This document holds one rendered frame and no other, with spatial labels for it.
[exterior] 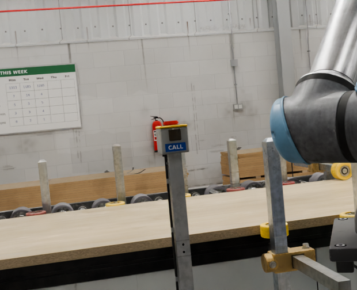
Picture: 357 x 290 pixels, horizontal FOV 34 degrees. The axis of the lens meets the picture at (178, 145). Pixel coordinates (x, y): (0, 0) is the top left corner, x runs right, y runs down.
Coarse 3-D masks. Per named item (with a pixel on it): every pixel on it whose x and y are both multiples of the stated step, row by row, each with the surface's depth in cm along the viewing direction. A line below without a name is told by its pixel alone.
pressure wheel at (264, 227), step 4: (260, 224) 169; (264, 224) 168; (268, 224) 169; (260, 228) 168; (264, 228) 166; (268, 228) 165; (264, 232) 166; (268, 232) 165; (264, 236) 166; (268, 236) 165
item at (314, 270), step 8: (296, 256) 152; (304, 256) 151; (296, 264) 150; (304, 264) 145; (312, 264) 143; (320, 264) 143; (304, 272) 146; (312, 272) 141; (320, 272) 136; (328, 272) 135; (320, 280) 137; (328, 280) 132; (336, 280) 129; (344, 280) 128; (336, 288) 129; (344, 288) 128
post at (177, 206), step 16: (176, 160) 146; (176, 176) 146; (176, 192) 147; (176, 208) 147; (176, 224) 147; (176, 240) 147; (176, 256) 149; (176, 272) 149; (176, 288) 149; (192, 288) 148
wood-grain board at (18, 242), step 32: (256, 192) 238; (288, 192) 230; (320, 192) 222; (352, 192) 215; (0, 224) 216; (32, 224) 209; (64, 224) 203; (96, 224) 197; (128, 224) 192; (160, 224) 187; (192, 224) 182; (224, 224) 177; (256, 224) 173; (288, 224) 173; (320, 224) 176; (0, 256) 161; (32, 256) 159; (64, 256) 160; (96, 256) 162
